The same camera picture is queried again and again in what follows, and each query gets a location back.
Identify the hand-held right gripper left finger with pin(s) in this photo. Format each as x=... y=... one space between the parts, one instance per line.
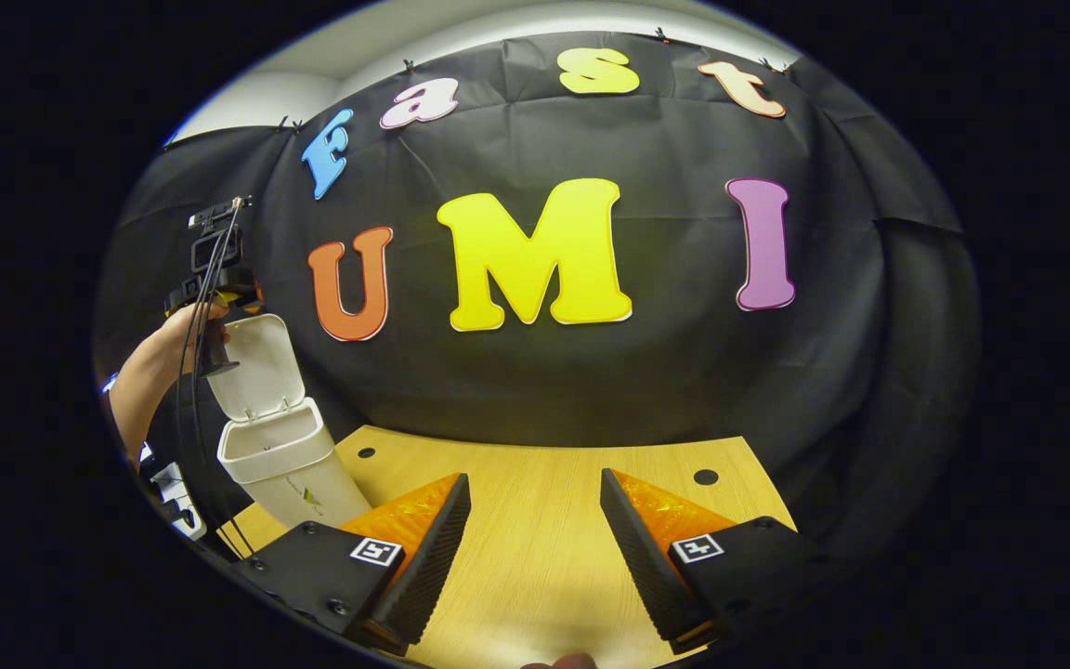
x=424 y=576

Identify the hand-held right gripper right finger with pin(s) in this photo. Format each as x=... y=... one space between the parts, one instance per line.
x=651 y=576

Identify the black backdrop cloth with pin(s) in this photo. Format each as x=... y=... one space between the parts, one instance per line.
x=684 y=372

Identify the wooden desktop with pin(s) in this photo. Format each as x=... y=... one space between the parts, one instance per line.
x=535 y=520

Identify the white desktop garbage bin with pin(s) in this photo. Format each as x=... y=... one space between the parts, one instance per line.
x=284 y=455

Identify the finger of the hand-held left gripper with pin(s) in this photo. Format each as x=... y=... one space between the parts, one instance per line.
x=242 y=299

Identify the white device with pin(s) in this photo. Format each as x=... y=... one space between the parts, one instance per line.
x=173 y=492

